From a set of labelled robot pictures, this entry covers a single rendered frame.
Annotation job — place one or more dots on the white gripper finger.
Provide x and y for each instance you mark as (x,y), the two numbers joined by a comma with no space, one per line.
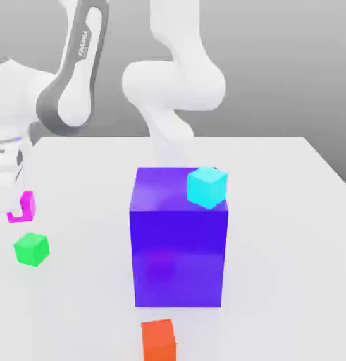
(14,197)

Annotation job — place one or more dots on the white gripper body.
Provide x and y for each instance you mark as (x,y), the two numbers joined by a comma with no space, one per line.
(6,162)

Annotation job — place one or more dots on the small magenta cube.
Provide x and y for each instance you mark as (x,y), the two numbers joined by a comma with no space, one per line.
(28,207)

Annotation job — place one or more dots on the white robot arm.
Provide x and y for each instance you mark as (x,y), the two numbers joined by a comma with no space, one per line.
(175,84)

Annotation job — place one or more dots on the small green cube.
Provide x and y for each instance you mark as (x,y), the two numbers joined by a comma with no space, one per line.
(31,249)

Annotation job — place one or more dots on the small cyan cube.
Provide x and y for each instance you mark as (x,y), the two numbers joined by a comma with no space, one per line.
(207,187)

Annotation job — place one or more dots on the small orange cube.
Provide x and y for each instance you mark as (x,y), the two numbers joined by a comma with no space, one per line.
(158,341)

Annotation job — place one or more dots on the large purple box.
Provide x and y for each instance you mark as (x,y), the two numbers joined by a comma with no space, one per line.
(178,253)

